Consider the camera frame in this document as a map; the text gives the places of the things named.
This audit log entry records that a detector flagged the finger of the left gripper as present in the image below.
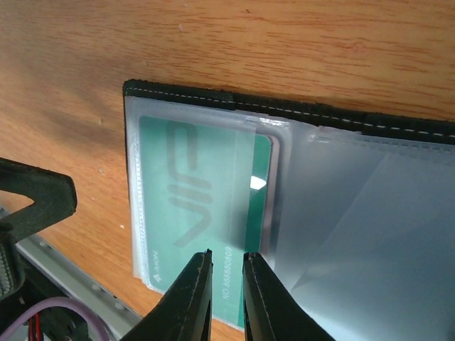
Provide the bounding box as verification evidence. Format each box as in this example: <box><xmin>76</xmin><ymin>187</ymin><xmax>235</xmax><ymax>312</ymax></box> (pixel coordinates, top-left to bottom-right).
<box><xmin>1</xmin><ymin>158</ymin><xmax>77</xmax><ymax>242</ymax></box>

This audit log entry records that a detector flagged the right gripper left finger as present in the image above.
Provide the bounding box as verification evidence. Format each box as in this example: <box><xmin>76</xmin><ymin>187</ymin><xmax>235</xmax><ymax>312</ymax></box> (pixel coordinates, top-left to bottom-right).
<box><xmin>122</xmin><ymin>249</ymin><xmax>213</xmax><ymax>341</ymax></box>

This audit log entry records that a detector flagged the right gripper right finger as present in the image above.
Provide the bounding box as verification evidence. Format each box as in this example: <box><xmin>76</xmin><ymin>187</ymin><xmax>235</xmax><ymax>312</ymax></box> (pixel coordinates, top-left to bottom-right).
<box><xmin>242</xmin><ymin>252</ymin><xmax>333</xmax><ymax>341</ymax></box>

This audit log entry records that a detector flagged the black card holder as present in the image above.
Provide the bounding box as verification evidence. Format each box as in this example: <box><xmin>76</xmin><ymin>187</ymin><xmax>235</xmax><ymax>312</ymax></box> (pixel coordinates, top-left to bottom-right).
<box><xmin>122</xmin><ymin>80</ymin><xmax>454</xmax><ymax>340</ymax></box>

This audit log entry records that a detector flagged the aluminium rail frame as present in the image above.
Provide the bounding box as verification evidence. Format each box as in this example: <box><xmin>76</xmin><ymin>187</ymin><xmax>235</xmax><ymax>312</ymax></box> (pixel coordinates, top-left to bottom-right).
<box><xmin>17</xmin><ymin>235</ymin><xmax>141</xmax><ymax>340</ymax></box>

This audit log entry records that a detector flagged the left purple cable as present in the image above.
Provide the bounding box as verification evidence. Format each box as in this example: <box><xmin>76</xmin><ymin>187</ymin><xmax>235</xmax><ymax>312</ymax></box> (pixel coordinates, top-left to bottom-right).
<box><xmin>0</xmin><ymin>297</ymin><xmax>111</xmax><ymax>341</ymax></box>

